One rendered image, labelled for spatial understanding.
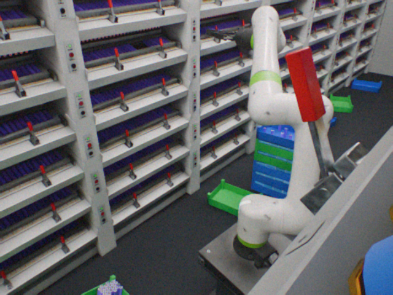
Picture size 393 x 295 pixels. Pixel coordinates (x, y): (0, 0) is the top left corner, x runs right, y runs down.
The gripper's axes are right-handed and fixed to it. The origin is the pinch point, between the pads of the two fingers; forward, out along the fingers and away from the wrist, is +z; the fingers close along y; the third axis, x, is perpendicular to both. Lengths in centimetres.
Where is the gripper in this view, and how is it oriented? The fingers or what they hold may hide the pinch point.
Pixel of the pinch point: (212, 32)
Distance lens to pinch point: 175.4
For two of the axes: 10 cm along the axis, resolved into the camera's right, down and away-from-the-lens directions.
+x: 0.0, -8.7, -4.9
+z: -7.4, -3.3, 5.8
